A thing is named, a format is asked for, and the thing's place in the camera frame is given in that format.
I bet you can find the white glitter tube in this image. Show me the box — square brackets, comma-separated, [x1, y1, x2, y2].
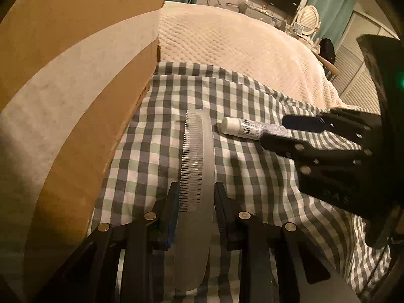
[220, 117, 292, 140]

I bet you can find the translucent grey comb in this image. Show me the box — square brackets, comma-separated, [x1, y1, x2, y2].
[174, 109, 214, 293]

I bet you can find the checkered bed sheet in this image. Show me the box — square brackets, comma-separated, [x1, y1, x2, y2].
[90, 62, 390, 302]

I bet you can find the white louvered wardrobe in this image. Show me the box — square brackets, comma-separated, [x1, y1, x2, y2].
[333, 11, 397, 114]

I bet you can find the wooden dressing table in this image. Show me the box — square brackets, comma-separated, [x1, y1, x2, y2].
[298, 38, 340, 82]

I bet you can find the white vanity mirror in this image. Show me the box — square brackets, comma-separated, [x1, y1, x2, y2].
[295, 5, 320, 36]

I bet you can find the cream quilted blanket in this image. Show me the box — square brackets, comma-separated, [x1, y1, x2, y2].
[159, 2, 348, 110]

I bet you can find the brown cardboard box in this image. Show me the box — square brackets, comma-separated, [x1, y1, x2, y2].
[1, 0, 164, 302]

